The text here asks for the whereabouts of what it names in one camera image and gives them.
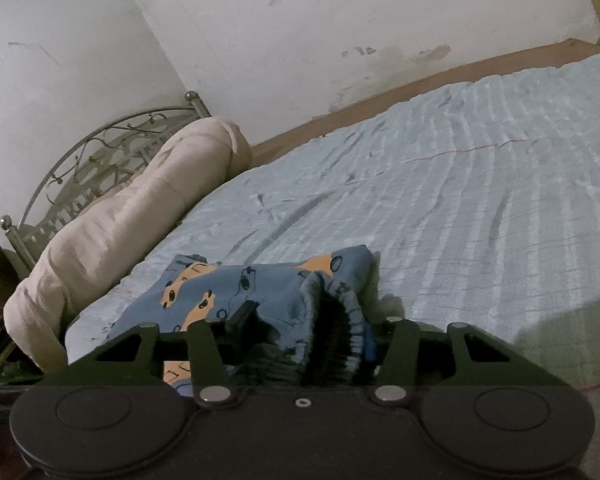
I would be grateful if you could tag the beige bolster pillow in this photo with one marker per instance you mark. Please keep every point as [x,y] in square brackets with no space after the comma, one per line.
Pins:
[105,230]

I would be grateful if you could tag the metal scrollwork headboard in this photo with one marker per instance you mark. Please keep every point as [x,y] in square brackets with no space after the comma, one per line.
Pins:
[196,102]

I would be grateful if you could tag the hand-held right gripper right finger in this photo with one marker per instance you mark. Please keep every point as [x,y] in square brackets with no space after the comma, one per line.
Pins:
[397,355]

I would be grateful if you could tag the brown mattress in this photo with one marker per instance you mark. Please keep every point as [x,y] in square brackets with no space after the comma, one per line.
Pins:
[430,77]

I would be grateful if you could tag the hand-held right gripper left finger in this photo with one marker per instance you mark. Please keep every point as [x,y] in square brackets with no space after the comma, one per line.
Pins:
[205,355]

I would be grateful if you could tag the light blue bed sheet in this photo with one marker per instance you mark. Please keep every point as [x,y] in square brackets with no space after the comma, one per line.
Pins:
[455,185]

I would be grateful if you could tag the blue pants with orange print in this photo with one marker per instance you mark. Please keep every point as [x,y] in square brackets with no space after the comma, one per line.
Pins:
[260,285]

